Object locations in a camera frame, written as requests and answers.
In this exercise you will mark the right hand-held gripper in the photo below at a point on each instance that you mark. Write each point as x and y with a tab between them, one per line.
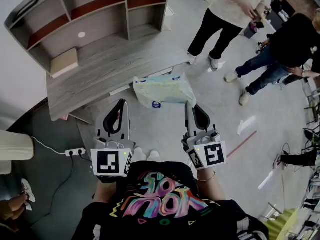
213	156

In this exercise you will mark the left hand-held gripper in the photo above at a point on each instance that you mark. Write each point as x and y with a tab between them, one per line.
107	161

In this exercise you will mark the white plastic bag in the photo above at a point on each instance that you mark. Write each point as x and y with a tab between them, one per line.
162	89

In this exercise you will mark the person's left forearm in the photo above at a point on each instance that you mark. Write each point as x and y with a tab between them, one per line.
105	191

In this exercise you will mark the person's right forearm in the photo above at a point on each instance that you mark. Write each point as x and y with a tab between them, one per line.
211	189

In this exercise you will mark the person's left white shoe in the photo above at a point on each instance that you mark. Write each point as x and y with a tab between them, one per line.
140	154

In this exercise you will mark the person's white shoe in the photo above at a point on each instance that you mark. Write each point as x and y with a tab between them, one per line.
140	154
153	154

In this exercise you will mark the white paper sheet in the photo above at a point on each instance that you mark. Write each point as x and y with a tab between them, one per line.
246	125

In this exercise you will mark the person's right white shoe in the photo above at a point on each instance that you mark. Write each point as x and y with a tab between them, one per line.
153	154

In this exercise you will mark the wooden shelf unit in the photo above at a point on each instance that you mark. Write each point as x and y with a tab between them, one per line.
105	71

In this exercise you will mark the white power strip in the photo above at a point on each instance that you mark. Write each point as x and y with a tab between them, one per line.
75	152

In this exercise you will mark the black printed T-shirt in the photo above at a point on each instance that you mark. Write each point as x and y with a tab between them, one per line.
160	167

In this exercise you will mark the tan cardboard box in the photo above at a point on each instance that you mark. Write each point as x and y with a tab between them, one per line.
65	61

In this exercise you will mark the dark grey rug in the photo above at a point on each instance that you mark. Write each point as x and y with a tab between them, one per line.
50	176

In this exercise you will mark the white round sticker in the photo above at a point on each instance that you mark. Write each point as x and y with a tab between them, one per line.
81	34

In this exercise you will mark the grey purple bin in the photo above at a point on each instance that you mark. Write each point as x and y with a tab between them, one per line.
250	31

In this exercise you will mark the cream ribbed stool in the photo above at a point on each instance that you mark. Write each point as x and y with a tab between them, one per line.
15	145

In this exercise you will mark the lime green plastic item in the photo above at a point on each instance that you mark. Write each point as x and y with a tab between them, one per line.
282	224

